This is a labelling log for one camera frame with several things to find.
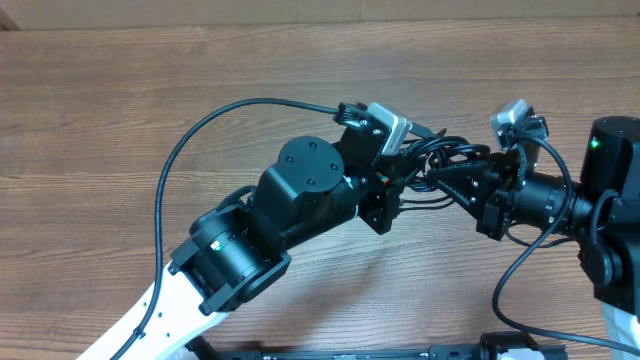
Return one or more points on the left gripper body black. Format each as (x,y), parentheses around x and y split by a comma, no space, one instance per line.
(374,197)

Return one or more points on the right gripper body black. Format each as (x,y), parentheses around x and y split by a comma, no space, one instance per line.
(498,208)

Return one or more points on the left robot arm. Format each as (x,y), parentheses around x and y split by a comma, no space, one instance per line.
(240,248)

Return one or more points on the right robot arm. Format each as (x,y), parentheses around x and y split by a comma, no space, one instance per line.
(528,183)

